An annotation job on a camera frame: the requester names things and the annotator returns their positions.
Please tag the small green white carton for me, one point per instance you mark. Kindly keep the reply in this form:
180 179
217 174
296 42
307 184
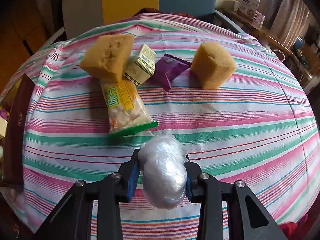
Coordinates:
140 66

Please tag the striped bed sheet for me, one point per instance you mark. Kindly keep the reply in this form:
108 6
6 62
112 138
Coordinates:
200 130

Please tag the clear snack packet green ends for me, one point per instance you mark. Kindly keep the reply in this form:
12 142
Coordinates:
125 105

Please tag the grey bed rail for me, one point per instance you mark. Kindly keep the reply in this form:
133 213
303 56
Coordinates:
227 21
56 36

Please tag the wooden side desk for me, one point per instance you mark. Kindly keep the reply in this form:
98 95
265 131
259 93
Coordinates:
265 31

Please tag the yellow sponge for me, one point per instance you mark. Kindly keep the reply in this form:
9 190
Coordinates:
213 66
107 56

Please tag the blue round object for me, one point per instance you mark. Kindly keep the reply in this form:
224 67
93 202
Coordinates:
298 42

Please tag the plastic white ball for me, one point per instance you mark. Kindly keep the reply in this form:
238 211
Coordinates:
162 177

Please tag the purple snack packet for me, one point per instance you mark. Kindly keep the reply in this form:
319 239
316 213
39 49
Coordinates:
170 71
2 112

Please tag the small white box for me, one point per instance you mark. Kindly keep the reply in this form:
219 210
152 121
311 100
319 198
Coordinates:
236 5

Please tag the maroon tin box gold interior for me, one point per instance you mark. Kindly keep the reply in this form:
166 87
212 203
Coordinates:
17 130

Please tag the striped curtain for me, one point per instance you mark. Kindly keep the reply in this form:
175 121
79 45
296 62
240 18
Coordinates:
292 17

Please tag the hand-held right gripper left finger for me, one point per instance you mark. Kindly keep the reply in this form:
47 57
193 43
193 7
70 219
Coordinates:
133 180

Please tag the white printed box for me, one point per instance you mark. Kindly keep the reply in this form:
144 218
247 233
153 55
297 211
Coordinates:
248 5

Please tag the small pink box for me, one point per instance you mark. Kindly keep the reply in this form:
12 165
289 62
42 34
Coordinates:
260 17

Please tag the wooden wardrobe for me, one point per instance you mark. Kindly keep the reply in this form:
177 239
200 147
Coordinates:
22 30

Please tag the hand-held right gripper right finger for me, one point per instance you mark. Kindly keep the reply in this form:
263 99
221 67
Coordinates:
190 190

